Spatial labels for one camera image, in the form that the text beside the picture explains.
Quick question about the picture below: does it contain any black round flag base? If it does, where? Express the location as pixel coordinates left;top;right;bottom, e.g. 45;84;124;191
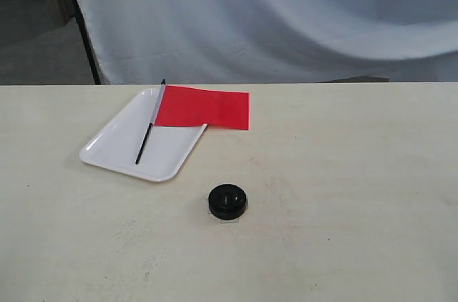
208;184;248;220

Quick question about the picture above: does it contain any white cloth backdrop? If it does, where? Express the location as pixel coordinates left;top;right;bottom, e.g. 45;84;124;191
77;0;457;84

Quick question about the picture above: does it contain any white plastic tray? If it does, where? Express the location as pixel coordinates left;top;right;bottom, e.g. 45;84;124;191
79;87;207;182

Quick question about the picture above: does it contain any red flag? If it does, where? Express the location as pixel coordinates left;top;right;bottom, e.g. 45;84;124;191
135;81;250;164

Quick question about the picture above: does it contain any black backdrop stand pole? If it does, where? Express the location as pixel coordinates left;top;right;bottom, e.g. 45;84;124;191
72;0;102;85

